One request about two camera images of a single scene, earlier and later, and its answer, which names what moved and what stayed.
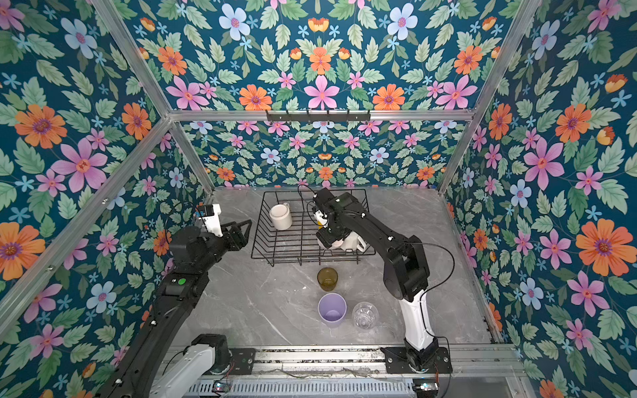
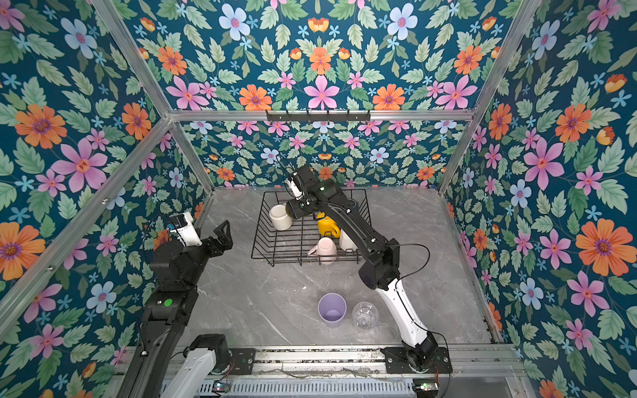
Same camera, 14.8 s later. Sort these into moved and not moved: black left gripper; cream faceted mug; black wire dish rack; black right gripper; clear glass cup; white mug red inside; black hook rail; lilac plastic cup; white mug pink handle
Moved: black right gripper; black left gripper; white mug pink handle
Not moved: cream faceted mug; lilac plastic cup; black wire dish rack; black hook rail; clear glass cup; white mug red inside
